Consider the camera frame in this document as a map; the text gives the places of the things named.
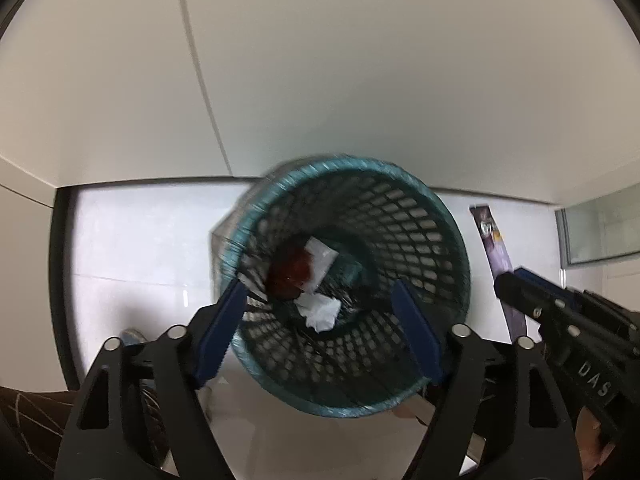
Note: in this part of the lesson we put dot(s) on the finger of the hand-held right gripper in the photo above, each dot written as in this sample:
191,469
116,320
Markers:
525,297
555,286

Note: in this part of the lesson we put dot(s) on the red mesh net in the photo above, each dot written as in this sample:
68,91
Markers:
292,270

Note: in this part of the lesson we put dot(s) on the green plastic mesh basket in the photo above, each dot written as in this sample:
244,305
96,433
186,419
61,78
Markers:
400,210

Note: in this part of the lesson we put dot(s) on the white tissue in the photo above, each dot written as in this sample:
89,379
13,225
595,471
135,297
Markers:
320,312

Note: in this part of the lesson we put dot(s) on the light blue slipper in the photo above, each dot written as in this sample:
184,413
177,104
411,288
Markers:
132,336

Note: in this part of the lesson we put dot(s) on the person's right hand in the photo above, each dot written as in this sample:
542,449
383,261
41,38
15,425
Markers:
592,440

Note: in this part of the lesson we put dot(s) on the glass door panel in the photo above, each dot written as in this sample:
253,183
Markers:
605,230

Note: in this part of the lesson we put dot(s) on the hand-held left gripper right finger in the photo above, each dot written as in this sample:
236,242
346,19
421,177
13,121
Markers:
415,330

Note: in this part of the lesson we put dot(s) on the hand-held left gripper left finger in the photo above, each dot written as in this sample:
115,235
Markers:
220,330

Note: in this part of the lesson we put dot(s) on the white paper sheet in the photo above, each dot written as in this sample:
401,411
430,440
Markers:
322,255

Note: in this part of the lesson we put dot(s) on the purple wrapper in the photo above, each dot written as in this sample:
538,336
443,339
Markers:
492,240

